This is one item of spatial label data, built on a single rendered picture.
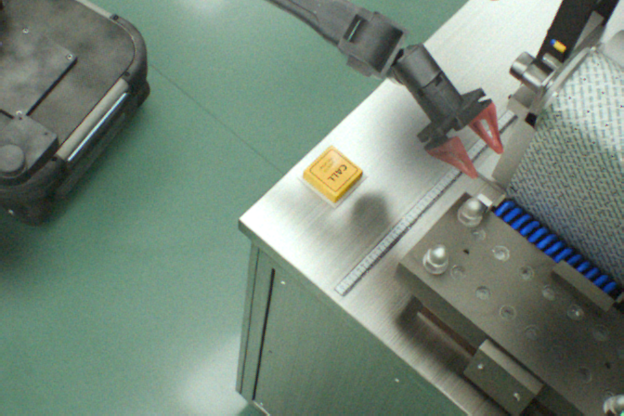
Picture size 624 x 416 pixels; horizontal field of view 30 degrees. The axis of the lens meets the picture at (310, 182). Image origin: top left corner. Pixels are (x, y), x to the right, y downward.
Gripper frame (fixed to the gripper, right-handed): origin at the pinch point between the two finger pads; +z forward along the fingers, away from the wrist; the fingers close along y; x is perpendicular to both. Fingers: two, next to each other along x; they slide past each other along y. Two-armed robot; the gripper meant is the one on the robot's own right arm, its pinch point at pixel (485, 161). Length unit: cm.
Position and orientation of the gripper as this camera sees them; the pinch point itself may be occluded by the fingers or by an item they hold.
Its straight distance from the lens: 169.0
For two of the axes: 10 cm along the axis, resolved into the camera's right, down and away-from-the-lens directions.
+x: 4.1, -1.3, -9.0
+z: 6.1, 7.8, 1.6
